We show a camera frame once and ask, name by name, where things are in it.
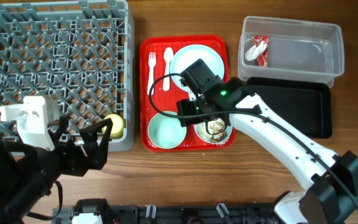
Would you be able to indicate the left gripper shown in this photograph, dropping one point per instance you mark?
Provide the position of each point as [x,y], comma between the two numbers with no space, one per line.
[78,165]

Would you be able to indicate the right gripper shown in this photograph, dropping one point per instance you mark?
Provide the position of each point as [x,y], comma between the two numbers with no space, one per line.
[184,107]

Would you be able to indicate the yellow cup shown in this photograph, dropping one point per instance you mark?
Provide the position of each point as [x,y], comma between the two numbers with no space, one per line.
[117,126]

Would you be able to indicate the green bowl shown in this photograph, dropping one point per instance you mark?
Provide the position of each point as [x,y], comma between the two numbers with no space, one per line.
[165,132]

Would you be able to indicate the white plastic spoon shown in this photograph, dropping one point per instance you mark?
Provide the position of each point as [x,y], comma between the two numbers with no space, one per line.
[167,56]

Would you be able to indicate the white plastic fork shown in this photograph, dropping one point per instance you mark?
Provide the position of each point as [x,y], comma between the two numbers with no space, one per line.
[152,63]

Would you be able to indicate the white napkin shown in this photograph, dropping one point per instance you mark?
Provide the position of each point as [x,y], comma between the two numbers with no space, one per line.
[255,51]

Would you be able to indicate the red snack wrapper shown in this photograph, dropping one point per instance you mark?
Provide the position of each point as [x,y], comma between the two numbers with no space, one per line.
[262,58]

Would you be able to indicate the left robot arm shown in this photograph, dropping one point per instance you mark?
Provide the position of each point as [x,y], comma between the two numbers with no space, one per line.
[27,173]

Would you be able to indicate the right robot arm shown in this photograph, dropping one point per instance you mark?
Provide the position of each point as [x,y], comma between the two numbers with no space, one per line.
[329,181]

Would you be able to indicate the grey dishwasher rack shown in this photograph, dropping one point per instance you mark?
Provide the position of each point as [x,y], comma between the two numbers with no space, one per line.
[80,52]

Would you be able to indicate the blue bowl with food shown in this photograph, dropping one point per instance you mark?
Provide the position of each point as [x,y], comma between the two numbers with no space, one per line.
[213,132]

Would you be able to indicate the light blue plate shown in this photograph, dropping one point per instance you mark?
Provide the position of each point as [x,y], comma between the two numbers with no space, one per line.
[191,53]

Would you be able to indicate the red plastic tray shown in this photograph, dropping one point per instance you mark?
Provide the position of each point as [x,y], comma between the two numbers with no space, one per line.
[166,100]

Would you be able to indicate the black tray bin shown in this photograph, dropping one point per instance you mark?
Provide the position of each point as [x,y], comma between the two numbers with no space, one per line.
[305,105]

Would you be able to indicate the clear plastic bin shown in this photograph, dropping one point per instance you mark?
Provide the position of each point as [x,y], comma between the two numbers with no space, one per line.
[297,50]

